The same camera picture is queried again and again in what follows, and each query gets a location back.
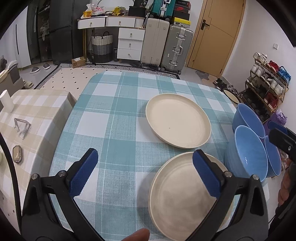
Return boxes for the blue bowl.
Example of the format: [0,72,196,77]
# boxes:
[264,136,281,178]
[232,103,265,139]
[224,125,268,182]

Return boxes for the cream plate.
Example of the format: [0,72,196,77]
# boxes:
[148,152,216,240]
[145,93,212,149]

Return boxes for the person's right hand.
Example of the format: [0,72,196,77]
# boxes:
[278,158,295,207]

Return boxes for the person's left hand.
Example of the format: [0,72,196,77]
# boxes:
[122,228,150,241]

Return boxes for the purple bag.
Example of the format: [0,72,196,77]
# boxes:
[263,110,287,136]

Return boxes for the shoe rack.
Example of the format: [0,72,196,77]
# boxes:
[240,52,292,123]

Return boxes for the teal plaid tablecloth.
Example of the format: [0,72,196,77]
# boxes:
[50,71,236,240]

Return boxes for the beige plaid tablecloth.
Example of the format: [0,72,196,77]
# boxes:
[0,89,77,232]

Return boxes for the small oval tin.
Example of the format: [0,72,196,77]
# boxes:
[12,145,23,164]

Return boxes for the dotted floor mat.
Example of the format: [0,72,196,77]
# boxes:
[34,62,179,95]

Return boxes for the white cup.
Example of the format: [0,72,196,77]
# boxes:
[0,90,15,113]

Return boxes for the small cardboard box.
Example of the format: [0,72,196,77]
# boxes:
[72,57,86,68]

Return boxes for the wooden door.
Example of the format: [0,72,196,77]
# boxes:
[187,0,246,77]

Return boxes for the silver suitcase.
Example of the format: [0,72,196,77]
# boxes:
[161,25,193,74]

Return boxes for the woven laundry basket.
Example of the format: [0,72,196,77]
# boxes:
[91,31,113,63]

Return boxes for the black refrigerator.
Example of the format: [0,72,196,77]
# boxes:
[49,0,90,65]

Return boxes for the stacked shoe boxes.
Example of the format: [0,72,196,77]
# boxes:
[172,0,191,28]

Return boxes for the beige suitcase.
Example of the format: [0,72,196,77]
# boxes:
[140,18,170,66]

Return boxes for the white drawer desk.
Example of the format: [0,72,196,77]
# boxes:
[78,16,145,63]

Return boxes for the teal suitcase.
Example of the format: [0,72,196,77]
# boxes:
[151,0,176,18]

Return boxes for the metal wire holder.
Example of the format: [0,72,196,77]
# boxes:
[14,118,32,140]

